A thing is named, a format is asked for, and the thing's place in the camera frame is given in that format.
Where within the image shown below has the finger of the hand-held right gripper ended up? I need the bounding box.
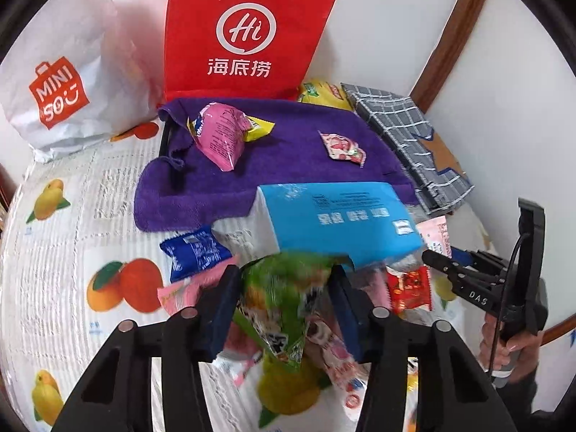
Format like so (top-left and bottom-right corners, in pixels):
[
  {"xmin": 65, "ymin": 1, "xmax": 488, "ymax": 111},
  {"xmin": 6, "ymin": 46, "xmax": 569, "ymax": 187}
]
[
  {"xmin": 450, "ymin": 247, "xmax": 478, "ymax": 266},
  {"xmin": 422, "ymin": 250, "xmax": 466, "ymax": 282}
]

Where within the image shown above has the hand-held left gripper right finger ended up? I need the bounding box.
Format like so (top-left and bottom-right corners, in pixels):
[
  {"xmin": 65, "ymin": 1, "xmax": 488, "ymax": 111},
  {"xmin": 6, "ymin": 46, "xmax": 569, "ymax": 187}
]
[{"xmin": 328, "ymin": 263, "xmax": 518, "ymax": 432}]

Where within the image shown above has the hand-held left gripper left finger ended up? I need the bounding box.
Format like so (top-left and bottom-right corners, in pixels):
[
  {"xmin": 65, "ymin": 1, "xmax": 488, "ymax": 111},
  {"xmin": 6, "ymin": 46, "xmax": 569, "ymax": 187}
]
[{"xmin": 51, "ymin": 265, "xmax": 244, "ymax": 432}]

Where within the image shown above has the pink and white snack packet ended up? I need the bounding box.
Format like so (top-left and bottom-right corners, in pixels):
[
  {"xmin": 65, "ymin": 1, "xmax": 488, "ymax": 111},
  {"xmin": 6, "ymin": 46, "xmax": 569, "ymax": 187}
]
[{"xmin": 416, "ymin": 215, "xmax": 452, "ymax": 259}]

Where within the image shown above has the green snack packet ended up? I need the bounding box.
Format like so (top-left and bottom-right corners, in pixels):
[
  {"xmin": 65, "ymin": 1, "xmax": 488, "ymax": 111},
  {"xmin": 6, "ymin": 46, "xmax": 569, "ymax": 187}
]
[{"xmin": 231, "ymin": 252, "xmax": 356, "ymax": 374}]

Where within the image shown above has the blue snack packet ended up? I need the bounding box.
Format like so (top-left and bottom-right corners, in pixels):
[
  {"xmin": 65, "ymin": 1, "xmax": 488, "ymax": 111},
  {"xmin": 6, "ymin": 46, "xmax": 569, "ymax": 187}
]
[{"xmin": 159, "ymin": 226, "xmax": 235, "ymax": 283}]

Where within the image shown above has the small pink candy packet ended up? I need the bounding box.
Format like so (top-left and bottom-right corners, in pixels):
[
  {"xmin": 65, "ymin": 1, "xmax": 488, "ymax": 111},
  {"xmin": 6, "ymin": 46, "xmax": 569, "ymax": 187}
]
[{"xmin": 319, "ymin": 131, "xmax": 367, "ymax": 166}]

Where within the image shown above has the large pink snack packet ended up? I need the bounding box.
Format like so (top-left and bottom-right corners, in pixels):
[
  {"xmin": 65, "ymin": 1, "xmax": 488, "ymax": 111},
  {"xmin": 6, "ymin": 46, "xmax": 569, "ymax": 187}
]
[{"xmin": 186, "ymin": 103, "xmax": 276, "ymax": 172}]

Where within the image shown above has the person's right hand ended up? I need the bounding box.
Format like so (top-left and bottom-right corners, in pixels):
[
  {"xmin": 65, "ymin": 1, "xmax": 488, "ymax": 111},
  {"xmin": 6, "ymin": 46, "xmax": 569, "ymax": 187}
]
[{"xmin": 479, "ymin": 312, "xmax": 541, "ymax": 381}]

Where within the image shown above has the red snack packet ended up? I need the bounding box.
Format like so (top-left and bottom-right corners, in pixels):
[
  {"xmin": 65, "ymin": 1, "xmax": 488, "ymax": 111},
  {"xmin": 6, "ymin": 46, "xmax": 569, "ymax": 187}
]
[{"xmin": 386, "ymin": 265, "xmax": 433, "ymax": 313}]

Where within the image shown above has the plain pink snack packet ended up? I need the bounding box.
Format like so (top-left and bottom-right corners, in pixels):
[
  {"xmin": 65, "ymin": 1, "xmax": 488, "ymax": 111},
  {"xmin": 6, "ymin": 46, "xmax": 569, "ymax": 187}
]
[{"xmin": 157, "ymin": 263, "xmax": 235, "ymax": 316}]

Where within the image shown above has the pink and white wrapper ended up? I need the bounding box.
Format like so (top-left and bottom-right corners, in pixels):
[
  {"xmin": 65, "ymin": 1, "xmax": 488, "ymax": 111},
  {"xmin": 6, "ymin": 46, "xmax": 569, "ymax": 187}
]
[{"xmin": 215, "ymin": 324, "xmax": 264, "ymax": 388}]

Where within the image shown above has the blue tissue pack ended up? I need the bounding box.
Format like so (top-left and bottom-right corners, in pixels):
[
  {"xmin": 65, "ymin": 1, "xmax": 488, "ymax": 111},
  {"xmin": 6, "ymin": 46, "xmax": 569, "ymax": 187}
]
[{"xmin": 211, "ymin": 182, "xmax": 426, "ymax": 271}]

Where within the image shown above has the grey plaid cloth bag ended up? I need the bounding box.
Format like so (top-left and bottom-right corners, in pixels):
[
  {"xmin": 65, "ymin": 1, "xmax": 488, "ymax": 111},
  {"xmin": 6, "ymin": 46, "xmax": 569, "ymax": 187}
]
[{"xmin": 339, "ymin": 82, "xmax": 475, "ymax": 217}]

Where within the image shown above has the purple towel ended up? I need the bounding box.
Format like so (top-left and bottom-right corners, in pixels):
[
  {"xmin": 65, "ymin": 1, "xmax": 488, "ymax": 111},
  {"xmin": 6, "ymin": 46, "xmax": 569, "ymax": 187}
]
[{"xmin": 134, "ymin": 96, "xmax": 421, "ymax": 233}]

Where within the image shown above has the yellow tea packet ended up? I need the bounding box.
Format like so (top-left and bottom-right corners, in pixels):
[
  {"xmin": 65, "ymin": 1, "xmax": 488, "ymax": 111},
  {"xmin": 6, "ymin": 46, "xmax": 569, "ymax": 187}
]
[{"xmin": 297, "ymin": 80, "xmax": 354, "ymax": 111}]

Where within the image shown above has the red paper bag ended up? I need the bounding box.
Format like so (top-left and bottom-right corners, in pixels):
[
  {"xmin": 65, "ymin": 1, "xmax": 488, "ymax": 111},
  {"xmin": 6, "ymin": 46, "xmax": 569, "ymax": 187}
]
[{"xmin": 163, "ymin": 0, "xmax": 343, "ymax": 102}]

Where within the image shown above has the white paper bag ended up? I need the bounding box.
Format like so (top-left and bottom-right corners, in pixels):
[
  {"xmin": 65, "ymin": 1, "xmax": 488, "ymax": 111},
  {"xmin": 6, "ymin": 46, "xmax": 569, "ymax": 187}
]
[{"xmin": 0, "ymin": 0, "xmax": 169, "ymax": 163}]

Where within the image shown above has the black cable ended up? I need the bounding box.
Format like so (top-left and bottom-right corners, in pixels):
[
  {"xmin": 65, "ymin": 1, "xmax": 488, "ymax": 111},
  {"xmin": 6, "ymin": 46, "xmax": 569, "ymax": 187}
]
[{"xmin": 490, "ymin": 233, "xmax": 529, "ymax": 372}]

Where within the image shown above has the black metal frame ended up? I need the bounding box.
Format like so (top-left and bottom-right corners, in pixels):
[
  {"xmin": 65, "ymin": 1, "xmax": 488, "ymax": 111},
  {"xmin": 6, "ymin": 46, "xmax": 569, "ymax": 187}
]
[{"xmin": 158, "ymin": 119, "xmax": 174, "ymax": 160}]

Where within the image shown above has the brown wooden door frame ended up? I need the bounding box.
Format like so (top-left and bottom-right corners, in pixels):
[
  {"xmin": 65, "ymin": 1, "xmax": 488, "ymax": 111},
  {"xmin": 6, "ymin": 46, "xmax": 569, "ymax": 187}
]
[{"xmin": 409, "ymin": 0, "xmax": 496, "ymax": 111}]

